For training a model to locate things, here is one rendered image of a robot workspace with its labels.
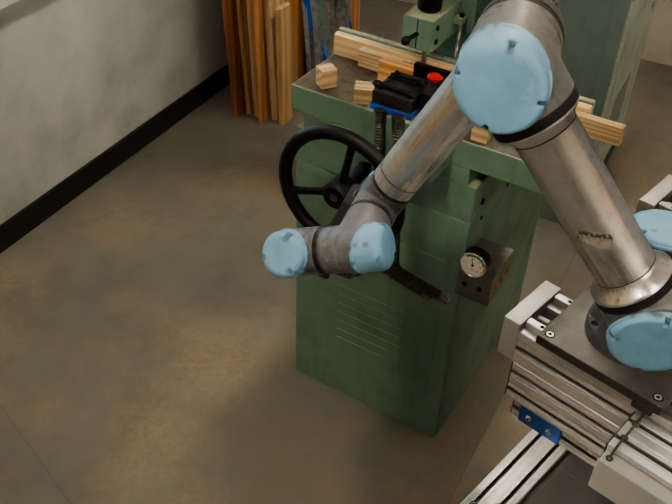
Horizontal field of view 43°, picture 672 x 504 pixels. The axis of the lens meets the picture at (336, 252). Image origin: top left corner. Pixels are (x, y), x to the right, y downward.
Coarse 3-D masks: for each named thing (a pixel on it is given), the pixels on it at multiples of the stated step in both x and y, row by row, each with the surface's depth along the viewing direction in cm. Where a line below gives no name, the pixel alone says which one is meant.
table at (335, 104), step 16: (320, 64) 192; (336, 64) 192; (352, 64) 192; (304, 80) 186; (352, 80) 186; (368, 80) 187; (304, 96) 184; (320, 96) 182; (336, 96) 181; (352, 96) 181; (320, 112) 184; (336, 112) 182; (352, 112) 180; (352, 128) 182; (464, 144) 169; (480, 144) 168; (496, 144) 168; (448, 160) 171; (464, 160) 171; (480, 160) 169; (496, 160) 167; (512, 160) 165; (432, 176) 166; (496, 176) 169; (512, 176) 167; (528, 176) 165
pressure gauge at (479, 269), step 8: (472, 248) 176; (480, 248) 176; (464, 256) 176; (472, 256) 175; (480, 256) 174; (488, 256) 176; (464, 264) 178; (480, 264) 175; (488, 264) 176; (464, 272) 178; (472, 272) 178; (480, 272) 176
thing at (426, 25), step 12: (444, 0) 179; (456, 0) 180; (408, 12) 174; (420, 12) 174; (432, 12) 175; (444, 12) 175; (456, 12) 180; (408, 24) 174; (420, 24) 173; (432, 24) 171; (444, 24) 176; (456, 24) 182; (420, 36) 174; (432, 36) 173; (444, 36) 179; (420, 48) 176; (432, 48) 175
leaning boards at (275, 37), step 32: (224, 0) 317; (256, 0) 313; (288, 0) 326; (352, 0) 373; (256, 32) 320; (288, 32) 323; (256, 64) 327; (288, 64) 331; (256, 96) 336; (288, 96) 339
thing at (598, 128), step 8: (368, 48) 190; (360, 56) 190; (368, 56) 189; (376, 56) 188; (384, 56) 187; (392, 56) 187; (360, 64) 191; (368, 64) 190; (376, 64) 189; (576, 112) 171; (584, 120) 170; (592, 120) 169; (600, 120) 169; (608, 120) 169; (592, 128) 170; (600, 128) 169; (608, 128) 168; (616, 128) 167; (624, 128) 167; (592, 136) 171; (600, 136) 170; (608, 136) 169; (616, 136) 168; (616, 144) 169
